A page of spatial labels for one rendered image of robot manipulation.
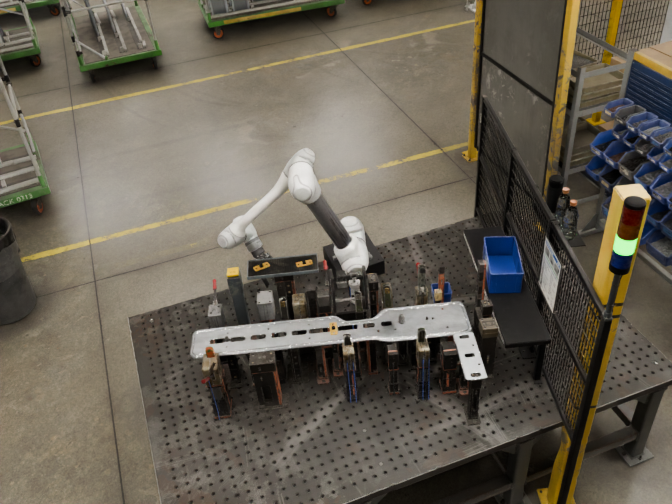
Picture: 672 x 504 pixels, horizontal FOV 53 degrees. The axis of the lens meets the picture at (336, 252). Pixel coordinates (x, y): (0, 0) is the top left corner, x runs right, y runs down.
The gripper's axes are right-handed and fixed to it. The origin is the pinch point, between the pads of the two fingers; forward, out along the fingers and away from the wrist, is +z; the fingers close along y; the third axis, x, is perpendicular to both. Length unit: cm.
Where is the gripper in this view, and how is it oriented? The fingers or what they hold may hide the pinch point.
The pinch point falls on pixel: (273, 279)
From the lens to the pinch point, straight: 392.7
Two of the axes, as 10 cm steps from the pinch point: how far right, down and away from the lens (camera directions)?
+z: 4.9, 8.7, 0.3
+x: -7.2, 3.9, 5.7
